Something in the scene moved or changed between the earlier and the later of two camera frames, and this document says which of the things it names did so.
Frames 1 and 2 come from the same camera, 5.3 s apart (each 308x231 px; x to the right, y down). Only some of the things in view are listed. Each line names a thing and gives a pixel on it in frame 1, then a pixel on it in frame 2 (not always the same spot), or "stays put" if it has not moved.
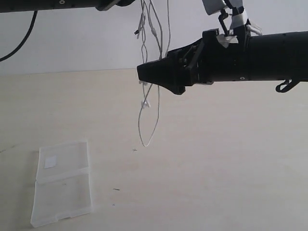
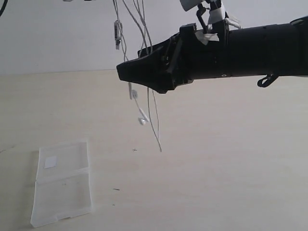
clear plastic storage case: x=62 y=188 stays put
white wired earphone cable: x=149 y=29 to x=132 y=31
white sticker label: x=50 y=162 stays put
